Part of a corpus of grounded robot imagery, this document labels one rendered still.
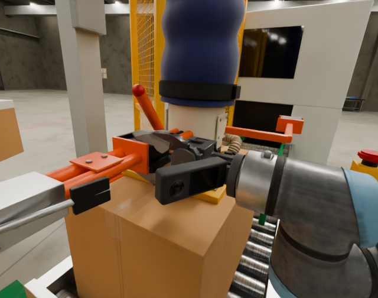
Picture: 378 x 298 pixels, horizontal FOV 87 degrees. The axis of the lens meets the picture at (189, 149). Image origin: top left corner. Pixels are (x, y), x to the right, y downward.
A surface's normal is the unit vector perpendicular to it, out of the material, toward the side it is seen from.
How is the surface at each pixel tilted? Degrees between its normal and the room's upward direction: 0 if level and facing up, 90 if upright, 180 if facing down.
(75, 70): 90
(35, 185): 0
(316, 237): 91
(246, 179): 66
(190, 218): 0
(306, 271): 91
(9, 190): 0
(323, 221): 92
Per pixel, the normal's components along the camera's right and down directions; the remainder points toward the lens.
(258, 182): -0.40, -0.14
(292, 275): -0.74, 0.19
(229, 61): 0.67, 0.22
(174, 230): 0.05, -0.95
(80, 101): -0.47, 0.26
